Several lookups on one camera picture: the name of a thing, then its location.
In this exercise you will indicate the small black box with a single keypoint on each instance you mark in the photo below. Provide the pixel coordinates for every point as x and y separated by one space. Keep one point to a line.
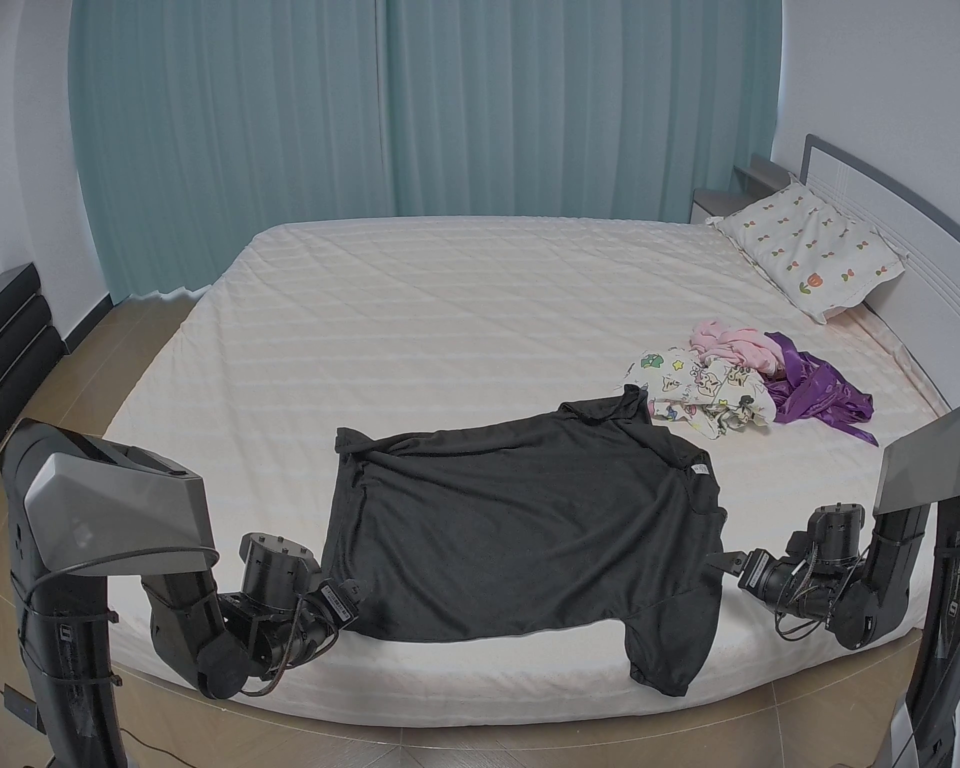
19 705

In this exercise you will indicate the blue-green curtain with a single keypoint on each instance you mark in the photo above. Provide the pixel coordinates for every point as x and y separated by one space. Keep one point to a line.
225 112

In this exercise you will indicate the black chest of drawers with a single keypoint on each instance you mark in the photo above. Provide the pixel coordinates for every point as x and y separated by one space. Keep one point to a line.
26 337

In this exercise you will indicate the grey bedside table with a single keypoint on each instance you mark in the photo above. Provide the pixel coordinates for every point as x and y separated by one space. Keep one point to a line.
712 204

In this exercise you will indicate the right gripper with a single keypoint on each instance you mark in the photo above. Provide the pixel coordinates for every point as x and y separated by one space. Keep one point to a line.
772 581

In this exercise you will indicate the black T-shirt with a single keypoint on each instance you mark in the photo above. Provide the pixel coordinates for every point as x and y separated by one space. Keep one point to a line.
525 525

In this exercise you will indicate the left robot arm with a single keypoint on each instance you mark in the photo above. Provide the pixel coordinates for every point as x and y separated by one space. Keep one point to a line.
112 510

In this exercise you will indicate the white printed garment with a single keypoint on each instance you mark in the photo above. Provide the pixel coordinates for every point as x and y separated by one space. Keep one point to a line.
705 390

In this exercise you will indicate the purple satin garment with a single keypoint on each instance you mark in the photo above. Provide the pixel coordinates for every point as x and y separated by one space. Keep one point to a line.
817 390

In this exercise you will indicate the white printed pillow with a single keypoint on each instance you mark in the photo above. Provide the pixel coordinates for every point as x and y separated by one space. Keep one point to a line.
810 247

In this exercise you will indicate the bed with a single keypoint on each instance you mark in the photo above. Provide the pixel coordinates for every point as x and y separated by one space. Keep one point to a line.
450 315

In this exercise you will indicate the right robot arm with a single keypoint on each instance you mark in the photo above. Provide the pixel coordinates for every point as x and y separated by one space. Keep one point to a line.
885 585

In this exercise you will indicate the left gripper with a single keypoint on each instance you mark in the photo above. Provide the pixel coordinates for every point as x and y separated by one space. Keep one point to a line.
337 604

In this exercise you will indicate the pink garment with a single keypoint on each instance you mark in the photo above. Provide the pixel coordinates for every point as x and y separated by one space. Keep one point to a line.
731 341

